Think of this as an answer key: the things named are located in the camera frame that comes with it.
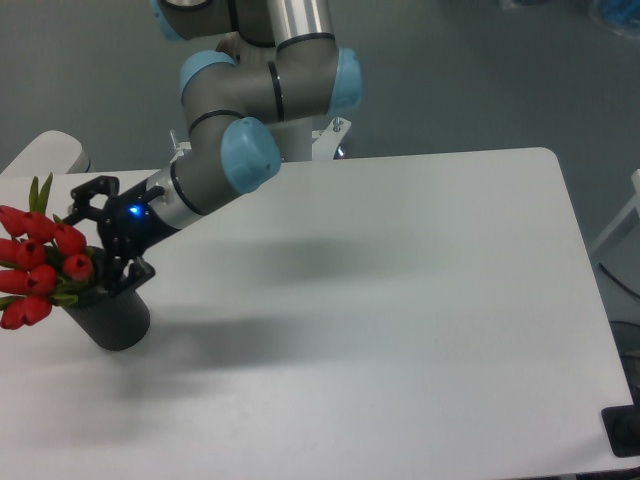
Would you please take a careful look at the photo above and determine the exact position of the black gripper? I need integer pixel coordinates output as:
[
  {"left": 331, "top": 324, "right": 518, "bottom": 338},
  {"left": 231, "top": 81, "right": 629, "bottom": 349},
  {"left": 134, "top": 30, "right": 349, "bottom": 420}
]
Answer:
[{"left": 63, "top": 175, "right": 178, "bottom": 296}]

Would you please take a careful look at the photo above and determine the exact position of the red tulip bouquet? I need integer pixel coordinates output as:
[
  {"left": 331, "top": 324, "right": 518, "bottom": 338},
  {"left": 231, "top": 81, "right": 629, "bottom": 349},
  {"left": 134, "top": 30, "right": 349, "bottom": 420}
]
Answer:
[{"left": 1, "top": 176, "right": 97, "bottom": 330}]

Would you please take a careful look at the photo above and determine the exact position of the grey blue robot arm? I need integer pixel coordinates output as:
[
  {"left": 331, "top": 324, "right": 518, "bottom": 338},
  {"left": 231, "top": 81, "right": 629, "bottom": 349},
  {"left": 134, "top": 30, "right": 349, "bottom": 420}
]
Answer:
[{"left": 68, "top": 1, "right": 363, "bottom": 296}]

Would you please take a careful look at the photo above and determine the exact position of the black ribbed cylindrical vase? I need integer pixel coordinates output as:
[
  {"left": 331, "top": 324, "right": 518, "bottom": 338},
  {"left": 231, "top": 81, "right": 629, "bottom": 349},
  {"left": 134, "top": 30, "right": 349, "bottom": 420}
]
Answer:
[{"left": 63, "top": 249, "right": 150, "bottom": 351}]

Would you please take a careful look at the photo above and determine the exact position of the white rounded side table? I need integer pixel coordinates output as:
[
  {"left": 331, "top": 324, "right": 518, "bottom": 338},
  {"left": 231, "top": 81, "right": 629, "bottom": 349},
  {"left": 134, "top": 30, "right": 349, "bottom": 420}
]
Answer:
[{"left": 1, "top": 130, "right": 93, "bottom": 178}]

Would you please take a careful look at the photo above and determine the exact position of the black device at table edge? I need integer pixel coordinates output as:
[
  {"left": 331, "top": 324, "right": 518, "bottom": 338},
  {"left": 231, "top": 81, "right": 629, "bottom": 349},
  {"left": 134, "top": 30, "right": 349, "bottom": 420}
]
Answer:
[{"left": 601, "top": 405, "right": 639, "bottom": 458}]

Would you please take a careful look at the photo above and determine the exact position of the blue plastic bag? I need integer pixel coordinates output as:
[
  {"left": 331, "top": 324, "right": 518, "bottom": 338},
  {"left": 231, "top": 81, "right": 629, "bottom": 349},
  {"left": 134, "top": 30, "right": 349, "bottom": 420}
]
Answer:
[{"left": 496, "top": 0, "right": 639, "bottom": 40}]

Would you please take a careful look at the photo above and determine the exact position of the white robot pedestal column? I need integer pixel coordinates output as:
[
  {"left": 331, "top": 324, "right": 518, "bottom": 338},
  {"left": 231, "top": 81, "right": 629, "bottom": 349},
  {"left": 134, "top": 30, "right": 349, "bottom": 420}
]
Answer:
[{"left": 269, "top": 118, "right": 313, "bottom": 163}]

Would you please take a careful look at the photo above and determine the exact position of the white pedestal base frame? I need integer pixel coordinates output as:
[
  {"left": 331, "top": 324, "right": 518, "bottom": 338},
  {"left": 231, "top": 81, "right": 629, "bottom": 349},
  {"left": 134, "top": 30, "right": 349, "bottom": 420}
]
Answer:
[{"left": 168, "top": 116, "right": 352, "bottom": 166}]

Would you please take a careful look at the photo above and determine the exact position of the black floor cable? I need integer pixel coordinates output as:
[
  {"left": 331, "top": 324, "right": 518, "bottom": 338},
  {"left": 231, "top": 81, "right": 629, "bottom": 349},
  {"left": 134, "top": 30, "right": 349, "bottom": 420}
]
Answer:
[{"left": 598, "top": 263, "right": 640, "bottom": 297}]

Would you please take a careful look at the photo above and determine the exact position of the white frame at right edge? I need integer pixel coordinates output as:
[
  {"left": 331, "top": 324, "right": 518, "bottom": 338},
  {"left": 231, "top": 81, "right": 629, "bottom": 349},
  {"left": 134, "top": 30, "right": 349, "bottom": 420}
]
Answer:
[{"left": 588, "top": 170, "right": 639, "bottom": 262}]

